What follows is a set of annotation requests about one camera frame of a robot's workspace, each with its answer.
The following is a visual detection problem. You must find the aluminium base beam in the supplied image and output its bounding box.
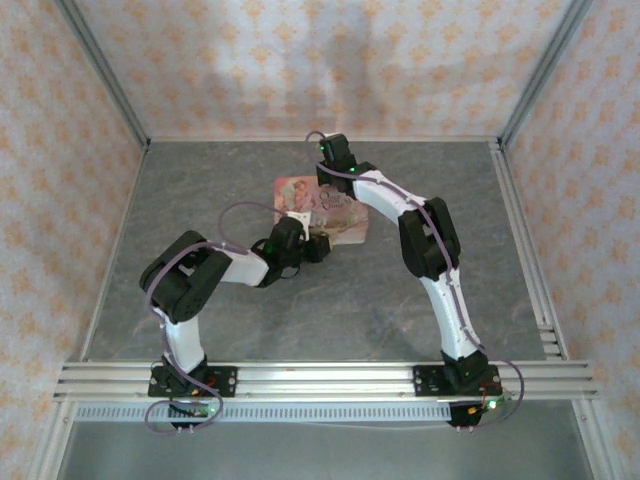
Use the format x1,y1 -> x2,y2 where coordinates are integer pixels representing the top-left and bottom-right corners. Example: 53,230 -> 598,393
52,359 -> 599,404

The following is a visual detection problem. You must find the aluminium table edge rail short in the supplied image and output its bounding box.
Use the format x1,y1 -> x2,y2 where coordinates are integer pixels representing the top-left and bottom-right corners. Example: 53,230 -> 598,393
146,134 -> 502,146

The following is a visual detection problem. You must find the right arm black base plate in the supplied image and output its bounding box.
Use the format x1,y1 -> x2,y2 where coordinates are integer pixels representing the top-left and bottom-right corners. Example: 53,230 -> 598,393
412,363 -> 501,399

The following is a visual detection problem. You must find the aluminium table edge rail wide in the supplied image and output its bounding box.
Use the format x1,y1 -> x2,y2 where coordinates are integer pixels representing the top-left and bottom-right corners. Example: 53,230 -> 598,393
491,141 -> 570,362

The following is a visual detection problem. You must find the aluminium frame post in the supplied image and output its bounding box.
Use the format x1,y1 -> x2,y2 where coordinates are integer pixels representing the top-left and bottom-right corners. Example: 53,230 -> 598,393
498,0 -> 595,151
53,0 -> 152,152

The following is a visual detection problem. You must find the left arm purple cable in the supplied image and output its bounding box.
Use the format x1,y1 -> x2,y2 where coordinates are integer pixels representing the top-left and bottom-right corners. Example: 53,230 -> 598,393
143,201 -> 289,435

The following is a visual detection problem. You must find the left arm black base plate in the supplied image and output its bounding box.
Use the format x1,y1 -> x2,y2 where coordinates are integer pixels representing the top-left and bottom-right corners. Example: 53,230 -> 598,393
148,364 -> 239,400

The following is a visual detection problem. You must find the slotted grey cable duct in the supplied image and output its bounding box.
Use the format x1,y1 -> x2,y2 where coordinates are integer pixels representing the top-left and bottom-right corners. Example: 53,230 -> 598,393
74,402 -> 452,424

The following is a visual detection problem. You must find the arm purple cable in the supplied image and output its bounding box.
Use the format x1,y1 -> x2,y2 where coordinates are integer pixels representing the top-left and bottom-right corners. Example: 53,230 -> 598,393
305,130 -> 526,431
143,201 -> 289,435

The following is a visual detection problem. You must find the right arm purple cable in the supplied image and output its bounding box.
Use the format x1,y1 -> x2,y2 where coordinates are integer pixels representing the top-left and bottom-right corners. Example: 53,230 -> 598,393
305,130 -> 526,431

